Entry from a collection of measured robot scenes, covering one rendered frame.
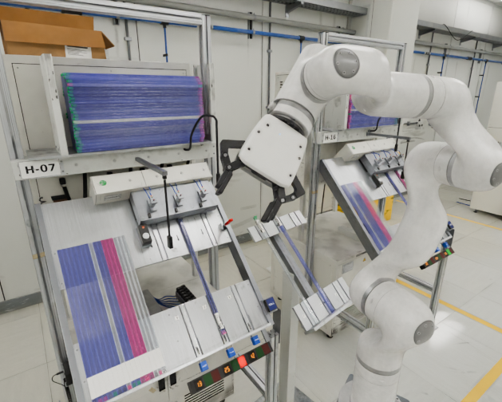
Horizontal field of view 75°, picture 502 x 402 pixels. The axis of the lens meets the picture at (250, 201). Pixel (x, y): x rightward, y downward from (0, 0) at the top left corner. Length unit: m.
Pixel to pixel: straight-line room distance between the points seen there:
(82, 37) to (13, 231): 1.72
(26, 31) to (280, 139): 1.28
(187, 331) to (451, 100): 1.05
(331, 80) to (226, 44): 2.79
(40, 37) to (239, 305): 1.31
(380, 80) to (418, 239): 0.44
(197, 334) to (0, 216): 2.00
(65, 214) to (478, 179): 1.28
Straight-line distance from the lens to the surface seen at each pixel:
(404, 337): 0.90
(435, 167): 0.91
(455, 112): 0.85
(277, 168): 0.55
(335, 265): 2.12
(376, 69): 0.59
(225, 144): 0.55
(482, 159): 0.85
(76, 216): 1.38
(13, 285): 3.14
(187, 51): 3.11
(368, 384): 1.07
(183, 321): 1.29
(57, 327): 1.63
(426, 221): 0.89
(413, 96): 0.75
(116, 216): 1.39
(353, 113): 2.10
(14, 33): 1.65
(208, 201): 1.43
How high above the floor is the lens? 1.59
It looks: 18 degrees down
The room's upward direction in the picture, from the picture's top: straight up
